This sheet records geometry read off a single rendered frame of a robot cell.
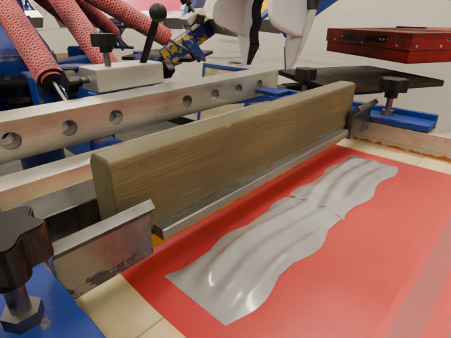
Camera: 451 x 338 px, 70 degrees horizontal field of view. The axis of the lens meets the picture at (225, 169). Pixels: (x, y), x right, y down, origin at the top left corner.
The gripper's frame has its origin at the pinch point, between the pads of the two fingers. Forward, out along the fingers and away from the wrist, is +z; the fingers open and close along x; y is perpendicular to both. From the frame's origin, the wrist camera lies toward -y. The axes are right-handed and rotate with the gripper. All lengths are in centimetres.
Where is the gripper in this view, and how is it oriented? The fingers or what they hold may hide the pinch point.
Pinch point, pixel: (272, 53)
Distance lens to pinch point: 35.8
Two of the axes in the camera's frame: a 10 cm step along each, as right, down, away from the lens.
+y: -6.8, 3.0, -6.7
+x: 7.3, 2.9, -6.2
